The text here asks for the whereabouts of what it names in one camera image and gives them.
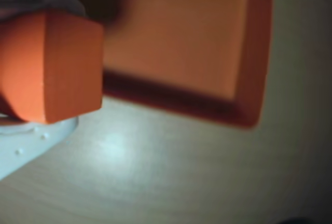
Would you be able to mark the orange cube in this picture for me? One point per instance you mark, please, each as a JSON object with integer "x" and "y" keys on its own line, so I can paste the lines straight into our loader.
{"x": 52, "y": 66}

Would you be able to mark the orange plastic box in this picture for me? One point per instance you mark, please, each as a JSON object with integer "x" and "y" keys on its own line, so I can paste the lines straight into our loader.
{"x": 181, "y": 40}

